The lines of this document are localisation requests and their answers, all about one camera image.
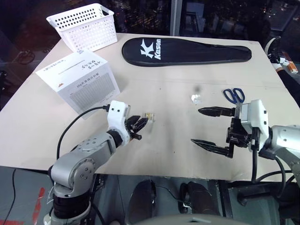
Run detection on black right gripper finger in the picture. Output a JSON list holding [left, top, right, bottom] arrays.
[[190, 138, 235, 159], [198, 106, 236, 118]]

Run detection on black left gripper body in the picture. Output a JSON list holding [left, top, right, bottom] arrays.
[[125, 119, 143, 142]]

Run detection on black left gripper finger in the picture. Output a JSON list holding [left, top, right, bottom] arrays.
[[127, 115, 142, 128], [134, 117, 150, 132]]

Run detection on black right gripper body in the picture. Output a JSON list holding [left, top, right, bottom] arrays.
[[225, 117, 256, 149]]

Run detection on white slotted cardboard box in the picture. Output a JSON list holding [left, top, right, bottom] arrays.
[[35, 49, 121, 120]]

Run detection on orange and white small box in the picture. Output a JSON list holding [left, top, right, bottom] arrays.
[[282, 52, 300, 75]]

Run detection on small clear connector plug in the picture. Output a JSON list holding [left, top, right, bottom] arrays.
[[190, 93, 203, 105]]

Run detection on dark rounded shape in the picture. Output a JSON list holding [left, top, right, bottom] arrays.
[[128, 180, 157, 224], [179, 181, 220, 215]]

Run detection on black Kason racket cover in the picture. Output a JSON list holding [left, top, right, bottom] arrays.
[[121, 37, 253, 68]]

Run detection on white curved tube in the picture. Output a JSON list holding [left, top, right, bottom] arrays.
[[265, 36, 282, 58]]

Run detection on white perforated plastic basket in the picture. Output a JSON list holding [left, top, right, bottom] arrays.
[[46, 2, 118, 53]]

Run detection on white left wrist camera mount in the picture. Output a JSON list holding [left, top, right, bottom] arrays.
[[106, 100, 132, 146]]

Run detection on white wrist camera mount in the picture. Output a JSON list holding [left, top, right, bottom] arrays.
[[235, 99, 270, 151], [106, 100, 132, 146]]

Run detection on blue handled scissors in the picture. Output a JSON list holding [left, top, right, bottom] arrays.
[[222, 88, 246, 110]]

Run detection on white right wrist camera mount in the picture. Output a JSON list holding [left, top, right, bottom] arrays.
[[235, 99, 270, 151]]

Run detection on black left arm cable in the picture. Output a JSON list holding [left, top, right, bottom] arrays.
[[57, 105, 111, 162]]

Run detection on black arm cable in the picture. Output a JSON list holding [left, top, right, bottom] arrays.
[[57, 105, 111, 162], [250, 130, 297, 200]]

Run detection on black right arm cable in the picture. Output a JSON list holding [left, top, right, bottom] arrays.
[[250, 130, 297, 200]]

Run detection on grey window frame post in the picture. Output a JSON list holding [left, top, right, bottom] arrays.
[[170, 0, 181, 36]]

